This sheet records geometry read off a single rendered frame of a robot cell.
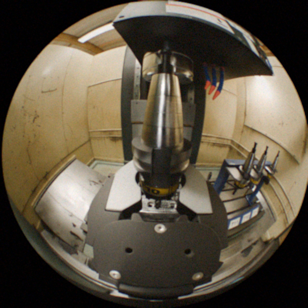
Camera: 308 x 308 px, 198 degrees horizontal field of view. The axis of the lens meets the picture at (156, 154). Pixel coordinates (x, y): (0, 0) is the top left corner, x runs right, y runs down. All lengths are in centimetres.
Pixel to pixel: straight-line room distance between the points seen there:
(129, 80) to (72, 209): 114
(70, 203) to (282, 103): 200
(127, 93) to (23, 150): 103
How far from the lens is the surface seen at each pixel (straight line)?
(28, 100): 105
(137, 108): 78
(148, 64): 30
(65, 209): 98
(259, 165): 46
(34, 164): 103
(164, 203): 47
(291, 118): 107
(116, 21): 27
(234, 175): 34
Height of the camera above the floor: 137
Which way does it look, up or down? 27 degrees down
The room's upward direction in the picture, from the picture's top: 2 degrees clockwise
